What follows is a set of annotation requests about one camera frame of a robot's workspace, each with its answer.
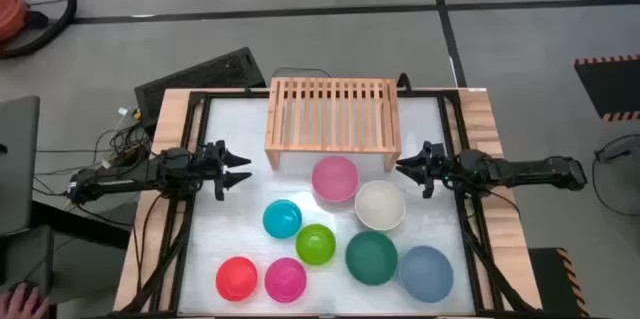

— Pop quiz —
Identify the small cyan bowl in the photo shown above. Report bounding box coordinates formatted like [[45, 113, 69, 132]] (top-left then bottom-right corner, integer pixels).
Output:
[[262, 199, 304, 240]]

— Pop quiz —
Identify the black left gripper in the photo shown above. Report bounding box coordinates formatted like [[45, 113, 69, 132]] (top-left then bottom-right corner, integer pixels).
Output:
[[198, 139, 253, 202]]

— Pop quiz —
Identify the wooden slatted shelf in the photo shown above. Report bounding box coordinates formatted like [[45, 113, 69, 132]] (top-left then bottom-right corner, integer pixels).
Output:
[[264, 77, 403, 171]]

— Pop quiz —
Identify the person's hand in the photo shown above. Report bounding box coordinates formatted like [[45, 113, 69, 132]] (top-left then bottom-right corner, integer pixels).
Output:
[[0, 282, 51, 319]]

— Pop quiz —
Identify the dark grey side desk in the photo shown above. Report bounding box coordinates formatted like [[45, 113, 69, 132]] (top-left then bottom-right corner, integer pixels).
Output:
[[0, 223, 56, 319]]

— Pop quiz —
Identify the black cable behind shelf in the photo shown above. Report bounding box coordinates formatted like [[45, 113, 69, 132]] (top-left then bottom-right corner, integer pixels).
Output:
[[271, 66, 333, 80]]

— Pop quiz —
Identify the small lime green bowl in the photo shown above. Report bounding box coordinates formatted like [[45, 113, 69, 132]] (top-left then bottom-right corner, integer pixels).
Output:
[[295, 223, 337, 267]]

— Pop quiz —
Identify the large white bowl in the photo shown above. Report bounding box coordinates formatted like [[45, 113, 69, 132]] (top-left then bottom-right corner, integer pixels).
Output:
[[354, 180, 407, 232]]

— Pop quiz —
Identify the black aluminium table frame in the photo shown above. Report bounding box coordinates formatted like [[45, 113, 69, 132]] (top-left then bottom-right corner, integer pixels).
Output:
[[119, 89, 539, 319]]

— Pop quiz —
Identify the orange vacuum cleaner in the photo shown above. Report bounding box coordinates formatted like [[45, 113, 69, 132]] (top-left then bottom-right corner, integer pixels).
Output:
[[0, 0, 32, 46]]

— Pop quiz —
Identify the large light pink bowl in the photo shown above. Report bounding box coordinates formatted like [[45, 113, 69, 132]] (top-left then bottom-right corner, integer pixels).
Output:
[[311, 155, 361, 204]]

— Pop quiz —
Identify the small magenta bowl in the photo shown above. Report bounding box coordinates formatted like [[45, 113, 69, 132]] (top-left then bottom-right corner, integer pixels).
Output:
[[264, 257, 308, 305]]

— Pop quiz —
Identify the black cable bundle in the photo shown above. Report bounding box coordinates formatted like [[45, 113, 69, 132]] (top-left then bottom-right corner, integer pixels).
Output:
[[32, 106, 152, 200]]

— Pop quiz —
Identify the large grey-blue bowl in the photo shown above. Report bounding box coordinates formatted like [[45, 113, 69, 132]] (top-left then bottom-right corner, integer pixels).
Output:
[[397, 245, 455, 305]]

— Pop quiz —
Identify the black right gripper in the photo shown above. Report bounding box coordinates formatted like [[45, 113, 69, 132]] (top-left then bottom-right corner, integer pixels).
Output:
[[395, 141, 464, 199]]

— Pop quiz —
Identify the small red bowl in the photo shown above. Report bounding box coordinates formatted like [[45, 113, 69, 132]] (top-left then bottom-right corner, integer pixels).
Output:
[[215, 256, 260, 303]]

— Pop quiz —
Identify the large dark green bowl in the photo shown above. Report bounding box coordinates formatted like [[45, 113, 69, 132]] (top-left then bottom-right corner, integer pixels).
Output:
[[344, 230, 400, 288]]

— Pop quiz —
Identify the black hazard-striped floor mat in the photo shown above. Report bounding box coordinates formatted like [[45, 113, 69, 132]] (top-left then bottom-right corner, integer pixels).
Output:
[[528, 247, 592, 319], [573, 54, 640, 123]]

